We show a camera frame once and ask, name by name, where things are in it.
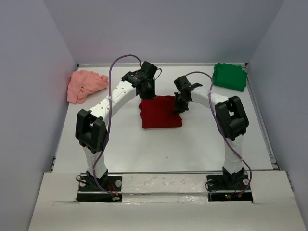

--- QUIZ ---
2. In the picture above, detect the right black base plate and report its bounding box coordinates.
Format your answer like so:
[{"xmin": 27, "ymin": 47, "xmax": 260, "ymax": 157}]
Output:
[{"xmin": 205, "ymin": 175, "xmax": 253, "ymax": 202}]

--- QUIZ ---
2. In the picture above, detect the pink t shirt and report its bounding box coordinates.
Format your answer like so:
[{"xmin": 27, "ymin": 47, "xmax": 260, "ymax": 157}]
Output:
[{"xmin": 67, "ymin": 70, "xmax": 109, "ymax": 104}]

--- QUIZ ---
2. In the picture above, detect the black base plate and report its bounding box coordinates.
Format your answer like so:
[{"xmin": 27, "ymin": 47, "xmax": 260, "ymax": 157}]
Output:
[
  {"xmin": 205, "ymin": 175, "xmax": 253, "ymax": 202},
  {"xmin": 76, "ymin": 174, "xmax": 123, "ymax": 203}
]

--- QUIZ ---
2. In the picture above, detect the folded green t shirt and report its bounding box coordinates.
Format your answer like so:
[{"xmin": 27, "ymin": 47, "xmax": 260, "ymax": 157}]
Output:
[{"xmin": 212, "ymin": 63, "xmax": 247, "ymax": 92}]

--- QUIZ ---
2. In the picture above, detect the dark red t shirt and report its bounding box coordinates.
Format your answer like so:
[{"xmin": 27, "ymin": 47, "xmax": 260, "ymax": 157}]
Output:
[{"xmin": 139, "ymin": 95, "xmax": 182, "ymax": 129}]

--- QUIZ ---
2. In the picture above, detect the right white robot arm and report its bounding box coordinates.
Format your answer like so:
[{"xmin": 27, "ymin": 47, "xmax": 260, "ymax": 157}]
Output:
[{"xmin": 174, "ymin": 76, "xmax": 249, "ymax": 192}]

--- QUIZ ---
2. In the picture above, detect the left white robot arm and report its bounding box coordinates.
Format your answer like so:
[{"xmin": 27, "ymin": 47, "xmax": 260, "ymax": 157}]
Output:
[{"xmin": 75, "ymin": 61, "xmax": 158, "ymax": 191}]

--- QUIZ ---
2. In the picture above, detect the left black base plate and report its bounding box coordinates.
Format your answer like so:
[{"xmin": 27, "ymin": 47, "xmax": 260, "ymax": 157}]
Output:
[{"xmin": 76, "ymin": 174, "xmax": 123, "ymax": 203}]

